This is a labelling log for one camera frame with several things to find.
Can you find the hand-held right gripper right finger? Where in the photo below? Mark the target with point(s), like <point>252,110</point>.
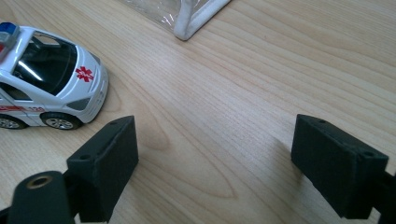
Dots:
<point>336,174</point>

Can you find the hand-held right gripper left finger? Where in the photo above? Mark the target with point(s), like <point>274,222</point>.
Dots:
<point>106,161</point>

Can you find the white toy ambulance car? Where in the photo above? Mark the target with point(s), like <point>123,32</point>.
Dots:
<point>84,90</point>

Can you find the clear plastic bag white trim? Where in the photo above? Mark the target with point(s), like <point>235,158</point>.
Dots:
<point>190,21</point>

